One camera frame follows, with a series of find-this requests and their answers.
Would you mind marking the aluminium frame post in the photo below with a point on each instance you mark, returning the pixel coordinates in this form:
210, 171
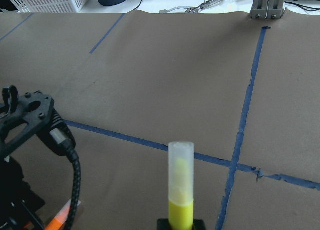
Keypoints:
267, 9

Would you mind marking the white plastic basket red rim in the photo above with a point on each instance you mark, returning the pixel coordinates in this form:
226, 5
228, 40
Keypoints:
49, 6

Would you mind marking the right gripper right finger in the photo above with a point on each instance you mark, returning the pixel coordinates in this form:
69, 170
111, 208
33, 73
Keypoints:
199, 224

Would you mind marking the long metal grabber stick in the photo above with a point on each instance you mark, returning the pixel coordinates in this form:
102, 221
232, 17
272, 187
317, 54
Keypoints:
193, 9

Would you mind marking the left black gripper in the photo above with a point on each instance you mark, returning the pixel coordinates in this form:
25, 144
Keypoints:
18, 202

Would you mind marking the yellow highlighter pen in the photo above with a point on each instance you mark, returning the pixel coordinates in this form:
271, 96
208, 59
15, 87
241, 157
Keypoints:
181, 185

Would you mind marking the orange highlighter pen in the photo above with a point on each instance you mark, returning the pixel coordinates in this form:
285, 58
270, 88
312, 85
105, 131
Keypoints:
60, 219

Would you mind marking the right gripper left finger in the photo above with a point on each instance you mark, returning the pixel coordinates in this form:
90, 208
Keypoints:
163, 224

